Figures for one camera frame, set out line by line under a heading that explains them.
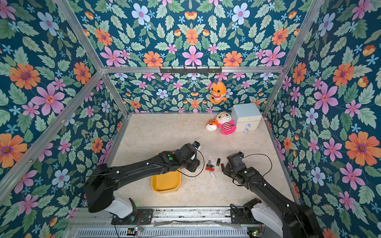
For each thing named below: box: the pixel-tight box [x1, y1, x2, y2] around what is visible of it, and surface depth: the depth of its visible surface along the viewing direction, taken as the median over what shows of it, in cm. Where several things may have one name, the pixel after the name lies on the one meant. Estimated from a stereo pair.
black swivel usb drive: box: [206, 159, 215, 169], surface depth 93 cm
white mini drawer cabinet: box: [231, 103, 262, 133], surface depth 104 cm
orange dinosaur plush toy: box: [210, 80, 228, 106], surface depth 99 cm
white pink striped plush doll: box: [215, 111, 237, 135], surface depth 108 cm
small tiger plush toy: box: [205, 119, 219, 132], surface depth 107 cm
